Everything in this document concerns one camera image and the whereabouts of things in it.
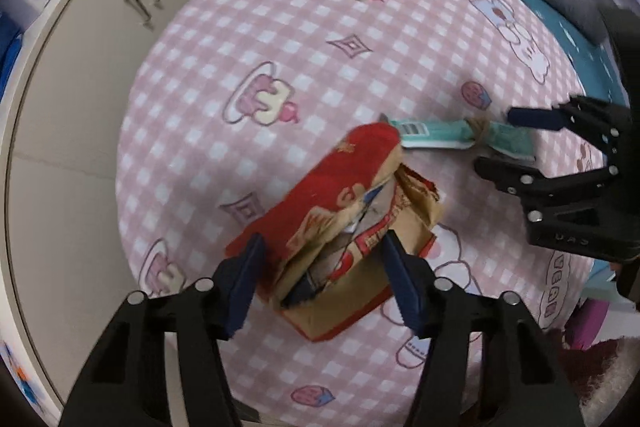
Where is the white cabinet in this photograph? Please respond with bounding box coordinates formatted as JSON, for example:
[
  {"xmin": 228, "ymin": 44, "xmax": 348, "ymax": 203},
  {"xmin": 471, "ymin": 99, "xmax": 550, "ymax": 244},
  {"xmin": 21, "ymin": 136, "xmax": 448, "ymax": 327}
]
[{"xmin": 5, "ymin": 0, "xmax": 231, "ymax": 408}]

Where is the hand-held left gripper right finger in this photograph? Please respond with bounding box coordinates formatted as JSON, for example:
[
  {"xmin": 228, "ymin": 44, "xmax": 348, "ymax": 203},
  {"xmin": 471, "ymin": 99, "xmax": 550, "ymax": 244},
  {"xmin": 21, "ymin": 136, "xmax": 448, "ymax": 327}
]
[{"xmin": 382, "ymin": 231, "xmax": 587, "ymax": 427}]

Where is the red paper bag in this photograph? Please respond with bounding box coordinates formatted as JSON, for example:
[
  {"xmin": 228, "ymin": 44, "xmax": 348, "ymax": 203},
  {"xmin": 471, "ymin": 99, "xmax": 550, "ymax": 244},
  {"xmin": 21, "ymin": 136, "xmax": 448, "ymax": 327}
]
[{"xmin": 225, "ymin": 123, "xmax": 446, "ymax": 343}]

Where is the teal packet with twine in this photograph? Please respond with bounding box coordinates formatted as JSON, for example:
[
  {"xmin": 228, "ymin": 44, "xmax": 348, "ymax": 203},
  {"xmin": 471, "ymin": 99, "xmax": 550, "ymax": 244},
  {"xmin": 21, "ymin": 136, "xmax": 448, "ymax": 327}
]
[{"xmin": 382, "ymin": 116, "xmax": 538, "ymax": 162}]

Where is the teal candy print quilt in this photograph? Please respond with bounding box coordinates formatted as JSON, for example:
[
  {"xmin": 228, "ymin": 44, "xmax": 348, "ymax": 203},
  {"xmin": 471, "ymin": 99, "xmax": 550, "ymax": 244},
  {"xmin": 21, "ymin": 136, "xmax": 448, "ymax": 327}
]
[{"xmin": 462, "ymin": 0, "xmax": 631, "ymax": 108}]

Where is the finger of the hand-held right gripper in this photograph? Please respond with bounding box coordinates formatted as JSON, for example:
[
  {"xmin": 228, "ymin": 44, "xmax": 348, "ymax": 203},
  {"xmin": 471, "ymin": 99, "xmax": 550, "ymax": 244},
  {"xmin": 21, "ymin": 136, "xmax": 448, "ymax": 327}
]
[
  {"xmin": 474, "ymin": 156, "xmax": 621, "ymax": 219},
  {"xmin": 507, "ymin": 96, "xmax": 626, "ymax": 158}
]

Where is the pink checked tablecloth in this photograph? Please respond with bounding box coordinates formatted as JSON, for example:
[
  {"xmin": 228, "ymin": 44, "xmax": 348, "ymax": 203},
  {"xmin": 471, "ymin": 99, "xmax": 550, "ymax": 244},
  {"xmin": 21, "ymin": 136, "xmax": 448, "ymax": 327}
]
[{"xmin": 115, "ymin": 0, "xmax": 631, "ymax": 423}]

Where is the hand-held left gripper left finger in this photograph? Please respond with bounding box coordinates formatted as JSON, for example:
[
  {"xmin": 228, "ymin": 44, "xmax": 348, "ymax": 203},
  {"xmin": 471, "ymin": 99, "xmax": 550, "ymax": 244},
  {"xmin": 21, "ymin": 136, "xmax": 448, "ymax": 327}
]
[{"xmin": 60, "ymin": 233, "xmax": 267, "ymax": 427}]

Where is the dark red fluffy rug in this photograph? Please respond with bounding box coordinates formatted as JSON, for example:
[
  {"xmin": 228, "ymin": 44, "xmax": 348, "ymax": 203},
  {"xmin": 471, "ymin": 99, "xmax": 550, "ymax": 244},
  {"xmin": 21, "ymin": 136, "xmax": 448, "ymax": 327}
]
[{"xmin": 555, "ymin": 337, "xmax": 621, "ymax": 408}]

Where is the purple box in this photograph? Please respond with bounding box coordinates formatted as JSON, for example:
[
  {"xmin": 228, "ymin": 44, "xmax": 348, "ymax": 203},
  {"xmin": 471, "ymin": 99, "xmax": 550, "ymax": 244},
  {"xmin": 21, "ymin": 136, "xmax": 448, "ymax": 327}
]
[{"xmin": 570, "ymin": 297, "xmax": 621, "ymax": 350}]

